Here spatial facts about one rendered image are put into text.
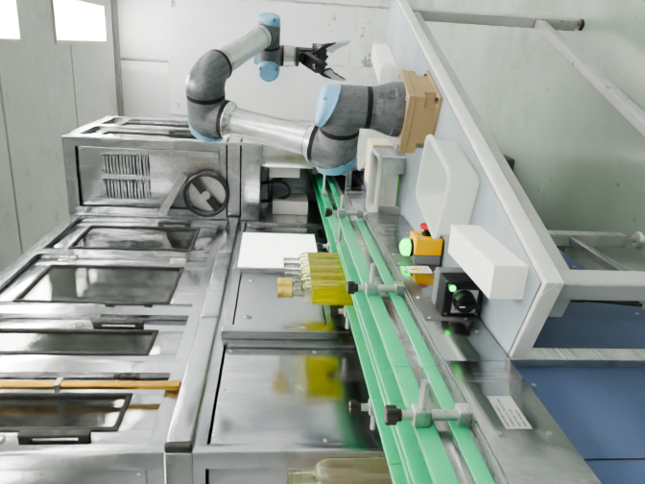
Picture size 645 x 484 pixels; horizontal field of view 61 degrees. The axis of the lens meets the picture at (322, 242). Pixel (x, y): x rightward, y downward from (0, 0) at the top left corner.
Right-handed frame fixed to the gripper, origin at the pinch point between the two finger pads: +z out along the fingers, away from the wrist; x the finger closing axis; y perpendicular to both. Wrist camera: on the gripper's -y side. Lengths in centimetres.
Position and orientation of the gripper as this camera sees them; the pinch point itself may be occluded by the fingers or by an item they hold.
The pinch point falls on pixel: (348, 61)
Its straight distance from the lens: 216.9
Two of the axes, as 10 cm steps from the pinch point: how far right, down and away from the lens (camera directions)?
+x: -0.8, 7.7, 6.3
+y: -0.5, -6.4, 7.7
